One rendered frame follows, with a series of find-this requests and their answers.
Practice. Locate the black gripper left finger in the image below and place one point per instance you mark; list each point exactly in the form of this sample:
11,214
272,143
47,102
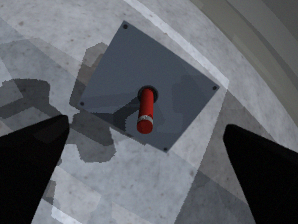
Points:
28,158

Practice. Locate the dark red peg with grey band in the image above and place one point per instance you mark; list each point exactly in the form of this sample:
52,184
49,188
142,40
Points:
145,115

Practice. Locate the grey angled panel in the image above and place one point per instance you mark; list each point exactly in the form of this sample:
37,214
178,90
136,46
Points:
134,61

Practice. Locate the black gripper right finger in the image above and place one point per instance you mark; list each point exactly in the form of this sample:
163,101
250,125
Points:
267,173

